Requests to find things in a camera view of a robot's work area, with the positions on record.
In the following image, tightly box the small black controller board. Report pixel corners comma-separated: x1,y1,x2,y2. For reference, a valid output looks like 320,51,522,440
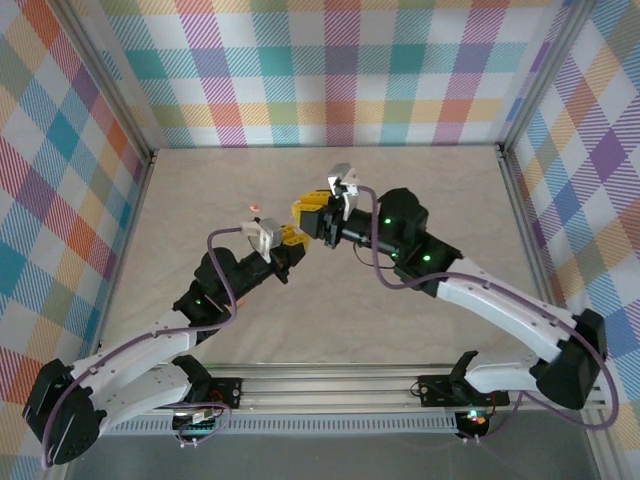
455,407,496,445
171,405,234,450

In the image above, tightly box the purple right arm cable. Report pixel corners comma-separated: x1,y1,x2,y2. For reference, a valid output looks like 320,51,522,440
357,185,621,444

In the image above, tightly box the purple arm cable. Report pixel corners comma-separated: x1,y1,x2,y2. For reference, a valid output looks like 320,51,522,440
39,225,249,469
357,185,621,444

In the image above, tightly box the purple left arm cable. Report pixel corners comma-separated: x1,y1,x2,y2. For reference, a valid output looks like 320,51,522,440
39,225,249,469

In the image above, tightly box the thin black gripper wire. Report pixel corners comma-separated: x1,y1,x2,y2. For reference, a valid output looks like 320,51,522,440
353,243,396,269

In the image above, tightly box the aluminium left side rail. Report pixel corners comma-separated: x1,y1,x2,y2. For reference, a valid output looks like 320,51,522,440
47,149,157,480

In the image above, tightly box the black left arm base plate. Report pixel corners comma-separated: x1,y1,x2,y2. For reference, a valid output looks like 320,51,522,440
172,377,245,410

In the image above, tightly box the aluminium right side rail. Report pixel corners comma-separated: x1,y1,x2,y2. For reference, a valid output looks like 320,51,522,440
496,143,624,480

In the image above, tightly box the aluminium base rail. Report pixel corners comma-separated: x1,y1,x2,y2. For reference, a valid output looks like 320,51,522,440
64,372,604,414

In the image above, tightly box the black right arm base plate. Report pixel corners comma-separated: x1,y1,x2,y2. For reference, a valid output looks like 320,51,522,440
418,373,511,407

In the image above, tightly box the grey slotted cable duct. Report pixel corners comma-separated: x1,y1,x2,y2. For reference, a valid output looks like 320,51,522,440
79,412,461,436

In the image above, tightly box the aluminium right frame post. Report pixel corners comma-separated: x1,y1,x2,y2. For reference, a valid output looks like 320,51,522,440
497,0,596,156

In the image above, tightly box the aluminium frame post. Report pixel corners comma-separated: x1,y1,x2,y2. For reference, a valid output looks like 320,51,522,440
497,0,596,156
52,0,157,166

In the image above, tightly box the aluminium left frame post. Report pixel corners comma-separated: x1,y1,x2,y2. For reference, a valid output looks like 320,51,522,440
52,0,157,166

